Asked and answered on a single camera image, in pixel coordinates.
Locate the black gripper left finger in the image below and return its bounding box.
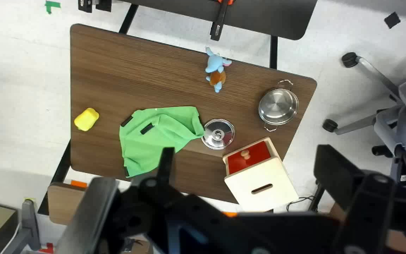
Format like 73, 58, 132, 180
54, 177, 122, 254

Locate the black perforated workbench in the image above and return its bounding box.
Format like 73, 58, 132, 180
126, 0, 319, 43

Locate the wooden box with red drawer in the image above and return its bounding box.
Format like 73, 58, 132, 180
222, 137, 301, 214

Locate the thin black floor cable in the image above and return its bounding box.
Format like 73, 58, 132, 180
285, 195, 316, 214

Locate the grey office chair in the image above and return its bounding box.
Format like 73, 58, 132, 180
322, 37, 406, 190

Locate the small brown cardboard box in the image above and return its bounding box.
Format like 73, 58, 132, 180
47, 182, 92, 226

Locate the green cloth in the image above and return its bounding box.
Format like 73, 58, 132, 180
119, 105, 206, 180

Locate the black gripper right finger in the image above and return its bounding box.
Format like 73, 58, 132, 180
333, 173, 398, 254

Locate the stainless steel pot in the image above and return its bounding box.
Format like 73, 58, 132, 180
257, 78, 301, 135

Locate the blue plush toy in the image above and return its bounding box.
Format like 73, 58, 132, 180
205, 46, 235, 95

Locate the green floor tape mark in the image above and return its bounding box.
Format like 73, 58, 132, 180
44, 0, 63, 16

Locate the black floor tape square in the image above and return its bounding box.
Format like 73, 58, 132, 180
384, 12, 402, 30

